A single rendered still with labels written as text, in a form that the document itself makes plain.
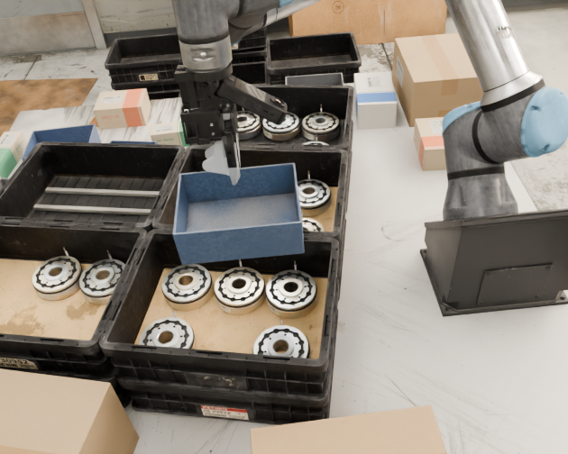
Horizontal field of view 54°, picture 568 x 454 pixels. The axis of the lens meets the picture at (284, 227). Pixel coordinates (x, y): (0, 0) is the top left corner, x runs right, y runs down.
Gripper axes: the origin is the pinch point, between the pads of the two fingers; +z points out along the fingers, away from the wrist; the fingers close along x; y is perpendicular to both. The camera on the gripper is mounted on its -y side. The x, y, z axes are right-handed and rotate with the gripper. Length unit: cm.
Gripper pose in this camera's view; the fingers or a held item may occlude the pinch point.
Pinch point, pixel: (237, 176)
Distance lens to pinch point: 97.7
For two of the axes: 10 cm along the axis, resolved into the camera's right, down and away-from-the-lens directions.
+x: 0.1, 5.9, -8.1
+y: -10.0, 0.6, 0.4
